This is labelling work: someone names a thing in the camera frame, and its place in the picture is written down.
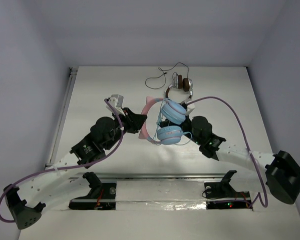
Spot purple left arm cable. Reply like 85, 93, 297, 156
0, 98, 125, 223

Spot light blue wired earphones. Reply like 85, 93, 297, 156
154, 98, 190, 146

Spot clear tape strip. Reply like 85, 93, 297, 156
115, 180, 206, 211

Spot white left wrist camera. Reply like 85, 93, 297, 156
105, 94, 124, 115

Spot aluminium rail front edge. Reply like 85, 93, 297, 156
72, 172, 228, 180

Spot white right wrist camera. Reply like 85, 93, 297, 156
180, 99, 195, 116

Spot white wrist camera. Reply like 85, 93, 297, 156
105, 94, 124, 115
180, 99, 195, 116

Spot pink blue cat-ear headphones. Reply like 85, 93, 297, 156
138, 96, 186, 146

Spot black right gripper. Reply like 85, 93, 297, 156
159, 110, 203, 146

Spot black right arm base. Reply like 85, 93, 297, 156
201, 170, 253, 210

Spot aluminium rail left edge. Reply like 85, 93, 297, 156
45, 66, 79, 168

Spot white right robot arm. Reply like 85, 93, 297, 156
160, 116, 300, 205

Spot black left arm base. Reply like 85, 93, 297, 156
68, 172, 117, 211

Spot aluminium rail edge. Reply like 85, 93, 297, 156
45, 66, 79, 168
72, 172, 228, 180

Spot brown silver headphones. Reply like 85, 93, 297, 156
164, 72, 193, 104

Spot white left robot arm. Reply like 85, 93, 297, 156
0, 107, 147, 230

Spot thin black headphone cable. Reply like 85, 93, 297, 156
145, 62, 190, 90

